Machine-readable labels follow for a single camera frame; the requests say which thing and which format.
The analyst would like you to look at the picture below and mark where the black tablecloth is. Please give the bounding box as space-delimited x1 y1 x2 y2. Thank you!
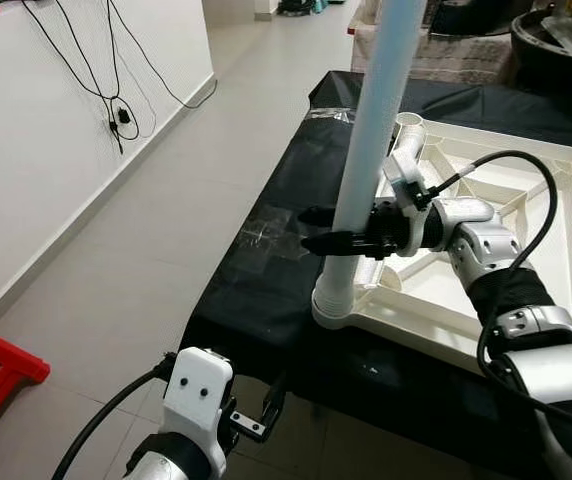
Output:
181 70 572 473

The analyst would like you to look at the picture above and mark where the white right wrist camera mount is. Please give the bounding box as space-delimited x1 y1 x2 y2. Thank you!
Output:
381 150 433 217

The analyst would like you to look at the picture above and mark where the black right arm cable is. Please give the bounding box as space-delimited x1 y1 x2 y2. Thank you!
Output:
421 150 572 443

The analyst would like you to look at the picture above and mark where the clear tape patch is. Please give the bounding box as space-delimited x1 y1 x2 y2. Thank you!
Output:
241 215 299 253

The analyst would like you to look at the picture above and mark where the clear plastic wrap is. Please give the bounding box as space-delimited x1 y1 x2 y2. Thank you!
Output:
306 105 357 124

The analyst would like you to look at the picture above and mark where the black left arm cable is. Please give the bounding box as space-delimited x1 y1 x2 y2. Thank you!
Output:
51 355 179 480

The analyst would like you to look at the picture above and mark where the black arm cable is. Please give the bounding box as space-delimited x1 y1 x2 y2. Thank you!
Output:
421 150 572 443
51 355 179 480

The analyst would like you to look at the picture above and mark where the red plastic stool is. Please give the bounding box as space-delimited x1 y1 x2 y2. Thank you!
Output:
0 320 52 473

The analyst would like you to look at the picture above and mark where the white plastic children table top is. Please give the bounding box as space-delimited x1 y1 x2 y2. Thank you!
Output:
311 112 572 377

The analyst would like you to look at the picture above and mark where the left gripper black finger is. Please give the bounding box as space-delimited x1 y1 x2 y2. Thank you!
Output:
257 374 290 433

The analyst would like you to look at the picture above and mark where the black plastic bag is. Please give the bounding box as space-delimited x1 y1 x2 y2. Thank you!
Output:
431 0 527 41

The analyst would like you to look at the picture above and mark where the floor mop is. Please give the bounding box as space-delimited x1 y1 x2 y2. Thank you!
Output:
276 0 327 16

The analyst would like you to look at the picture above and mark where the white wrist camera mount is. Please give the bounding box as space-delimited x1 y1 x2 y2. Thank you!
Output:
161 347 235 447
381 150 433 217

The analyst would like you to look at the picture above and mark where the patterned beige bench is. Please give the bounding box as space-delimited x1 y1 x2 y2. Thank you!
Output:
351 0 527 87

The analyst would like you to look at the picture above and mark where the black wall cable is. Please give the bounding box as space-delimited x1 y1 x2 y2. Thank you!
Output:
21 0 217 157

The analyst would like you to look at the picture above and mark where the black power adapter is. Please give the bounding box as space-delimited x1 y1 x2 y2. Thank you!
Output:
111 95 135 129

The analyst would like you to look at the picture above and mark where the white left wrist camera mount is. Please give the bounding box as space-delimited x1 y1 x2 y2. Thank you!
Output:
161 347 235 447

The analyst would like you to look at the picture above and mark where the black round basin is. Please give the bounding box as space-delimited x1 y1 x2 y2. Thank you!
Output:
511 10 572 97

